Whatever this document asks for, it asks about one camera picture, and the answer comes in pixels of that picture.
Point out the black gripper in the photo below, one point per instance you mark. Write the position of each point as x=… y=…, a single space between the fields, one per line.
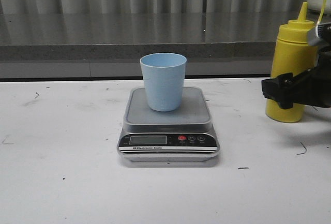
x=311 y=87

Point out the yellow squeeze bottle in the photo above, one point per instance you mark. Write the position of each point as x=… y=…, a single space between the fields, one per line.
x=292 y=55

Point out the grey stone counter shelf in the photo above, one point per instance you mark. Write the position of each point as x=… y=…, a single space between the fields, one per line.
x=99 y=46

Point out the light blue plastic cup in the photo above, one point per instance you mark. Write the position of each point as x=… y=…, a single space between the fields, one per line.
x=163 y=76

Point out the silver electronic kitchen scale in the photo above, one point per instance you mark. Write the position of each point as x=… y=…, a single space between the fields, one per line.
x=184 y=137

